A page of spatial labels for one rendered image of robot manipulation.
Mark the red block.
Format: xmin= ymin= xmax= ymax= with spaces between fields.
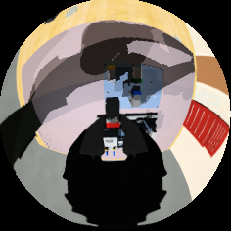
xmin=105 ymin=97 xmax=120 ymax=128

